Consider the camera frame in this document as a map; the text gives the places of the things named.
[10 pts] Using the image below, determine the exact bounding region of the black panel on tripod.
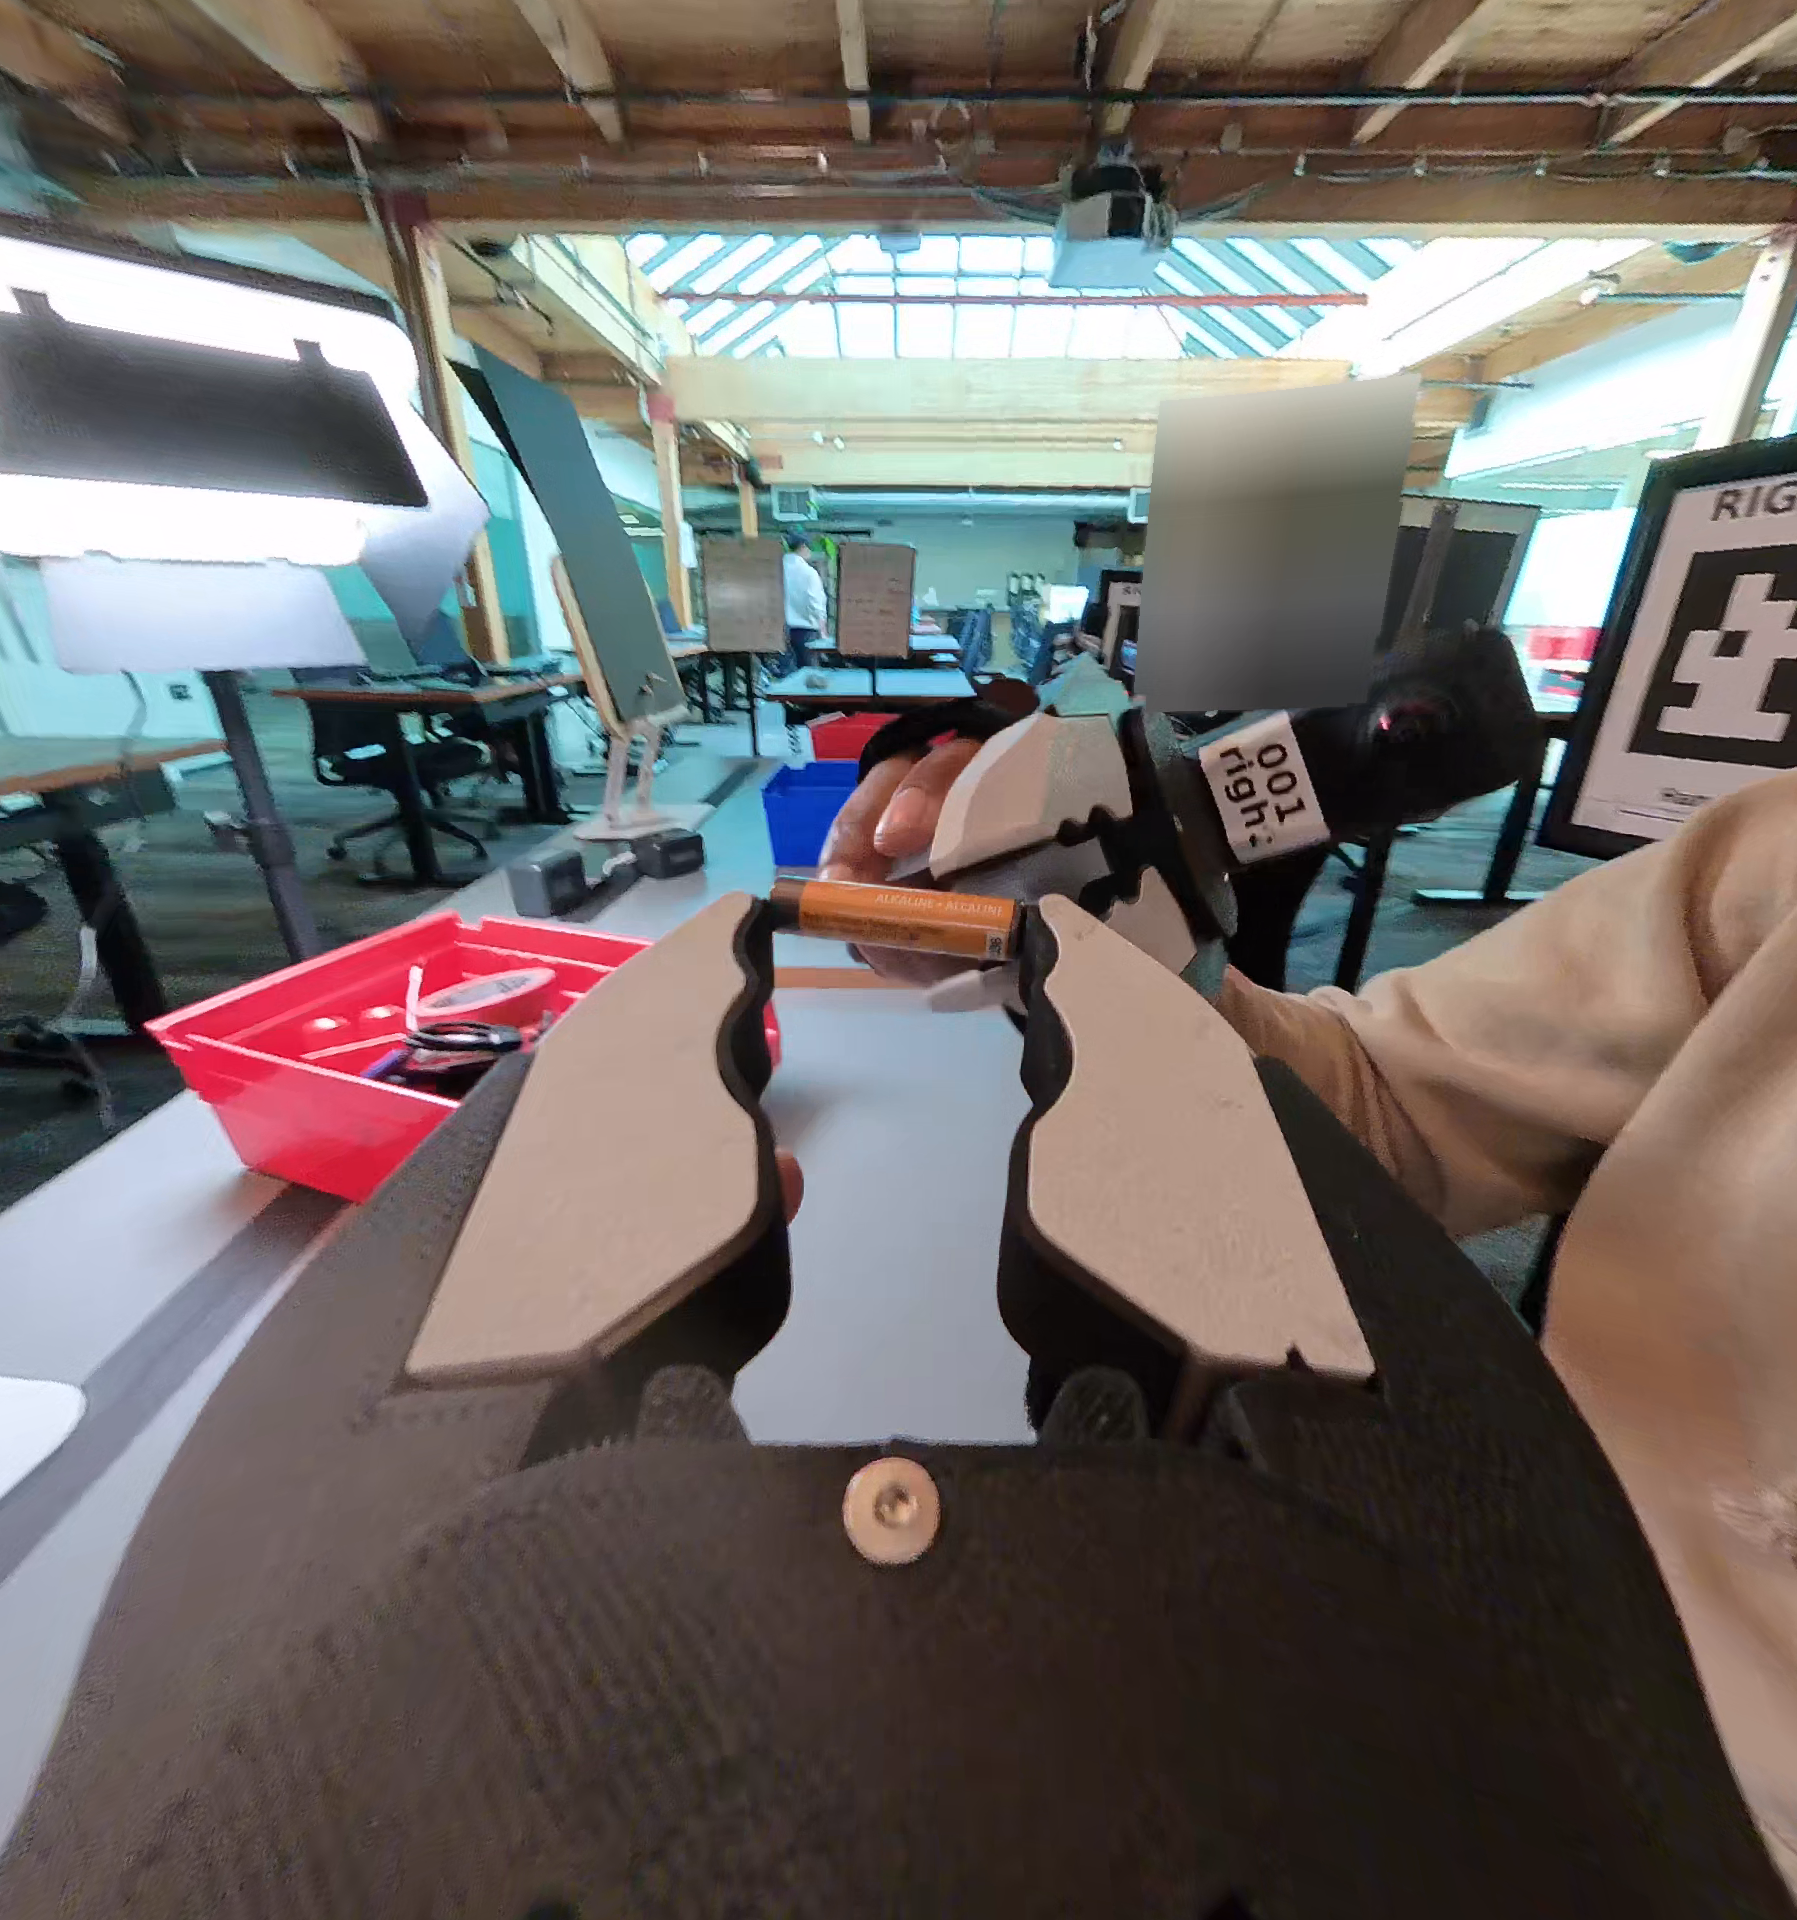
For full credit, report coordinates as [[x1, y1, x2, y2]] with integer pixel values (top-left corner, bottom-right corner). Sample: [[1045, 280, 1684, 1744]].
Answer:
[[1382, 490, 1546, 663]]

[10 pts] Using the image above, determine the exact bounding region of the person's beige hoodie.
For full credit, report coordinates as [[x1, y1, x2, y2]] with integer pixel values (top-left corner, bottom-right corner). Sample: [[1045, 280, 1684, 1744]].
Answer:
[[1541, 751, 1797, 1920]]

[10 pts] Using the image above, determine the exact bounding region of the blue plastic bin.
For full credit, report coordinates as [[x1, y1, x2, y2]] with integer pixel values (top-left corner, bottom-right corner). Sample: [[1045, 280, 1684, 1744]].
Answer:
[[757, 753, 863, 869]]

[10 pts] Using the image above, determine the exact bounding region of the grey upright panel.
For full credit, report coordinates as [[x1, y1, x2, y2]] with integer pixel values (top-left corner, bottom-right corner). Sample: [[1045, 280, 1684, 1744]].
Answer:
[[444, 349, 695, 733]]

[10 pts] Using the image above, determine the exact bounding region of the red tape roll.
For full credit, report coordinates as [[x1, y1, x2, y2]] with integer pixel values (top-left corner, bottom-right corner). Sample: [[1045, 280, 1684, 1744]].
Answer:
[[415, 962, 561, 1026]]

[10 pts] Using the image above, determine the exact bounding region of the brown wooden stick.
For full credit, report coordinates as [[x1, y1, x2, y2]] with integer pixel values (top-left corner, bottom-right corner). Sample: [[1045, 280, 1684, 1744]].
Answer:
[[766, 877, 1024, 965]]

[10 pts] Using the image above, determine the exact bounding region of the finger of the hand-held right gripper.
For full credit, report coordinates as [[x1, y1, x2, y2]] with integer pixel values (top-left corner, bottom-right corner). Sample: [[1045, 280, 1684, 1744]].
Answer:
[[927, 713, 1145, 891], [924, 883, 1204, 1012]]

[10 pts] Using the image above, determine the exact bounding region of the person's right hand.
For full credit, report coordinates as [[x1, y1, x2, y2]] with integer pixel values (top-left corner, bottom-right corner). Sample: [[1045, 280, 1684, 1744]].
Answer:
[[814, 733, 1021, 994]]

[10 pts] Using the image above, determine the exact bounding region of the background wooden desk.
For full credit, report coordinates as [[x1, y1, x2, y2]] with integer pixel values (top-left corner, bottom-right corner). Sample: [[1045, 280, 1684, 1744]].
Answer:
[[272, 671, 586, 891], [0, 733, 230, 1041]]

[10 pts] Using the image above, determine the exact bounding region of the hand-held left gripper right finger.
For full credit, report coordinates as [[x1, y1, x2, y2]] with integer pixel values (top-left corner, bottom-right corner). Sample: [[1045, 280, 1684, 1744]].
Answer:
[[1000, 894, 1377, 1386]]

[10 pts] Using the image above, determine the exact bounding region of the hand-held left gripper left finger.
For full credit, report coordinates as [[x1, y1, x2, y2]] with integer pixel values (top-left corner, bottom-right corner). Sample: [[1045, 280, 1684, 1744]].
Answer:
[[401, 891, 784, 1383]]

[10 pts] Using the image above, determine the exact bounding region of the dark grey box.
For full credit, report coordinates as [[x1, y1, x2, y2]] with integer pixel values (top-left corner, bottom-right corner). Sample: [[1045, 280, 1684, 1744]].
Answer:
[[503, 842, 589, 923]]

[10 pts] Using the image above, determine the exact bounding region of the easel whiteboard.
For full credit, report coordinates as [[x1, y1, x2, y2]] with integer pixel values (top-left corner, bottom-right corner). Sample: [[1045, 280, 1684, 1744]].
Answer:
[[698, 534, 793, 654], [830, 535, 921, 662]]

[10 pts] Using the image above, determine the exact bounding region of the wooden easel stand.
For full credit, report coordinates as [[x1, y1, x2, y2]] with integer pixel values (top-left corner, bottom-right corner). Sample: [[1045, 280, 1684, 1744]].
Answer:
[[573, 714, 710, 839]]

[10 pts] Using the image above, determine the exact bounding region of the black office chair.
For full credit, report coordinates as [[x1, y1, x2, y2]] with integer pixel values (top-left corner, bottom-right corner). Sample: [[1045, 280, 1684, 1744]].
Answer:
[[300, 699, 497, 891]]

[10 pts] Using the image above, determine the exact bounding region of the studio light panel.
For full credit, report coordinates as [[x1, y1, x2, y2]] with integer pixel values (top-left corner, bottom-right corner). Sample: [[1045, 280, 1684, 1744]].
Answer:
[[0, 219, 494, 678]]

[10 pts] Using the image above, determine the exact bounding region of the person's right forearm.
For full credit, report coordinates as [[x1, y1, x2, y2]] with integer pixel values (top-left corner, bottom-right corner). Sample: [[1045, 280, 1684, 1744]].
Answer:
[[1216, 839, 1739, 1242]]

